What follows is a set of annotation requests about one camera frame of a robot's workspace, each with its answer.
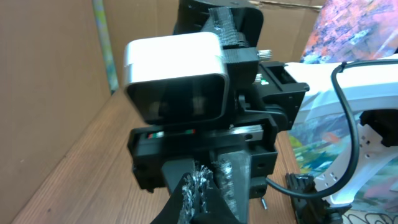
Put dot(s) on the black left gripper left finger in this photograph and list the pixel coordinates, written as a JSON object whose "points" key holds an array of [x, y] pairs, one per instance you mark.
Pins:
{"points": [[182, 204]]}

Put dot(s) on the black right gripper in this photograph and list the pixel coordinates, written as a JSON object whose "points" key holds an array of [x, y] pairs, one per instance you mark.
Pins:
{"points": [[241, 156]]}

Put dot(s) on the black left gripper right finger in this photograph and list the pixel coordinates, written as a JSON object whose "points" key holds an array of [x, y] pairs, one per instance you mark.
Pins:
{"points": [[216, 209]]}

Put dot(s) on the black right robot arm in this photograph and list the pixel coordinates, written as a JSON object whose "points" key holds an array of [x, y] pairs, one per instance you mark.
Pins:
{"points": [[238, 24]]}

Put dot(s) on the colourful painted backdrop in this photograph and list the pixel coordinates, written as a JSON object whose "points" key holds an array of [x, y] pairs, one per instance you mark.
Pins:
{"points": [[350, 63]]}

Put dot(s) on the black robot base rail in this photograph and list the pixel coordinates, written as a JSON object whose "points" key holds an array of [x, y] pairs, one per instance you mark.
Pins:
{"points": [[312, 211]]}

